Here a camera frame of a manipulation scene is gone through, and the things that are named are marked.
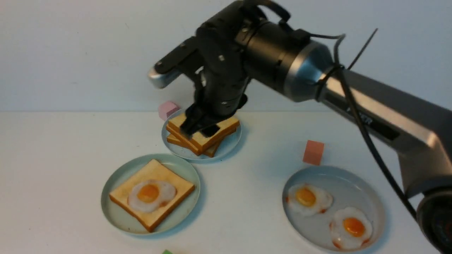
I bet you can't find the toast slice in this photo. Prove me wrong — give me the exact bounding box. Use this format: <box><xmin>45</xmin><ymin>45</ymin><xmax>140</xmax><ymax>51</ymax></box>
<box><xmin>108</xmin><ymin>159</ymin><xmax>194</xmax><ymax>232</ymax></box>
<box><xmin>165</xmin><ymin>125</ymin><xmax>238</xmax><ymax>156</ymax></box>
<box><xmin>166</xmin><ymin>111</ymin><xmax>240</xmax><ymax>153</ymax></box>
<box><xmin>166</xmin><ymin>134</ymin><xmax>225</xmax><ymax>158</ymax></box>

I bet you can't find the light green round plate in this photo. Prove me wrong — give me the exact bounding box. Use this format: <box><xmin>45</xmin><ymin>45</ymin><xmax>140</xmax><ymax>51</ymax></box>
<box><xmin>101</xmin><ymin>154</ymin><xmax>202</xmax><ymax>237</ymax></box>

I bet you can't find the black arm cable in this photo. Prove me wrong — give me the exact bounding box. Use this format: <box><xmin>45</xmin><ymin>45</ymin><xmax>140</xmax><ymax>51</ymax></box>
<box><xmin>244</xmin><ymin>0</ymin><xmax>419</xmax><ymax>221</ymax></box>

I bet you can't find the pink cube block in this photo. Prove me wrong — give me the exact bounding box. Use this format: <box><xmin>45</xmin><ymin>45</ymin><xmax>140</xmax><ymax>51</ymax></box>
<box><xmin>158</xmin><ymin>100</ymin><xmax>180</xmax><ymax>121</ymax></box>

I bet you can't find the grey egg plate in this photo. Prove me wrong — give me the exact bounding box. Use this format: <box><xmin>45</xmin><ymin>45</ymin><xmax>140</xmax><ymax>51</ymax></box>
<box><xmin>281</xmin><ymin>166</ymin><xmax>387</xmax><ymax>254</ymax></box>

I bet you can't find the fried egg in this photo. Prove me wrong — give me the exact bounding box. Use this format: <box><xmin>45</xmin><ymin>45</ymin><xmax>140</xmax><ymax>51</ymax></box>
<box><xmin>127</xmin><ymin>180</ymin><xmax>177</xmax><ymax>213</ymax></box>
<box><xmin>285</xmin><ymin>183</ymin><xmax>334</xmax><ymax>217</ymax></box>
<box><xmin>329</xmin><ymin>206</ymin><xmax>373</xmax><ymax>250</ymax></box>

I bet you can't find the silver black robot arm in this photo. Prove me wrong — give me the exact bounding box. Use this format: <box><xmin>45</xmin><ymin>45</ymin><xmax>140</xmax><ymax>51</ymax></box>
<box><xmin>182</xmin><ymin>0</ymin><xmax>451</xmax><ymax>254</ymax></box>

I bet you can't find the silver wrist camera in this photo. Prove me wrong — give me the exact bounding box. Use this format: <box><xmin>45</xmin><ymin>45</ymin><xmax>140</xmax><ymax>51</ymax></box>
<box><xmin>148</xmin><ymin>36</ymin><xmax>198</xmax><ymax>89</ymax></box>

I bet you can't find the light blue bread plate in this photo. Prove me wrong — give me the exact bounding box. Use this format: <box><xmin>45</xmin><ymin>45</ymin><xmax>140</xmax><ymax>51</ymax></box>
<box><xmin>161</xmin><ymin>109</ymin><xmax>242</xmax><ymax>162</ymax></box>

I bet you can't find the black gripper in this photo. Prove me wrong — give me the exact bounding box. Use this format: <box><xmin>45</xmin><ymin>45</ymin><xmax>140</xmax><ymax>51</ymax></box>
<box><xmin>180</xmin><ymin>4</ymin><xmax>248</xmax><ymax>137</ymax></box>

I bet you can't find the orange cube block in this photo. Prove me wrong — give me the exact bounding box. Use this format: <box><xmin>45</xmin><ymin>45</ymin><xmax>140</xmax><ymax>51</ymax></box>
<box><xmin>302</xmin><ymin>140</ymin><xmax>325</xmax><ymax>166</ymax></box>

